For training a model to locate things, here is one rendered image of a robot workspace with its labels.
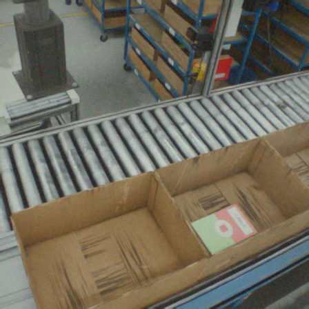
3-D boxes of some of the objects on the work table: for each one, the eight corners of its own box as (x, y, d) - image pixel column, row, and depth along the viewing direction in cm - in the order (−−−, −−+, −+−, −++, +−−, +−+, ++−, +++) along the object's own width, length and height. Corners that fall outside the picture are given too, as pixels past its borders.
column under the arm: (12, 73, 169) (1, 11, 145) (60, 61, 180) (56, 1, 156) (27, 102, 155) (16, 36, 131) (79, 87, 166) (76, 24, 142)
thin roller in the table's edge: (68, 99, 162) (67, 96, 161) (10, 116, 150) (9, 112, 149) (66, 96, 163) (66, 93, 162) (9, 114, 151) (7, 110, 150)
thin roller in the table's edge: (66, 96, 164) (65, 93, 162) (8, 113, 152) (7, 110, 150) (64, 94, 165) (64, 90, 163) (7, 110, 153) (6, 107, 151)
